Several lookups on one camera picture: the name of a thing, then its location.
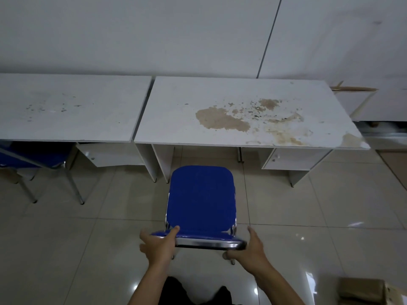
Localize person's right hand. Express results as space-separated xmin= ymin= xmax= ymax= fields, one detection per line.
xmin=222 ymin=226 xmax=269 ymax=277

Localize person's left hand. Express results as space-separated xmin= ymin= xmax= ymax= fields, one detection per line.
xmin=139 ymin=226 xmax=180 ymax=271

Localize blue folding chair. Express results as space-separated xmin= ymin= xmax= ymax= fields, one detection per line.
xmin=150 ymin=165 xmax=248 ymax=265

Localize person's left forearm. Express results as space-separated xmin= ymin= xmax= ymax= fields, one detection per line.
xmin=128 ymin=264 xmax=169 ymax=305

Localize person's right forearm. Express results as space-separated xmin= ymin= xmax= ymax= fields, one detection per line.
xmin=254 ymin=264 xmax=306 ymax=305

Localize person's black trousers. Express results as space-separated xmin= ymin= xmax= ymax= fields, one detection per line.
xmin=158 ymin=276 xmax=243 ymax=305

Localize stained white desk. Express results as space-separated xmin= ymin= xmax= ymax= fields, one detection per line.
xmin=134 ymin=76 xmax=371 ymax=188

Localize cardboard box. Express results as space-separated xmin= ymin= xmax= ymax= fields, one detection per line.
xmin=337 ymin=277 xmax=407 ymax=305

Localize blue metal-legged chair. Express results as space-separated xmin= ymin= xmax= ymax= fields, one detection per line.
xmin=0 ymin=140 xmax=85 ymax=205

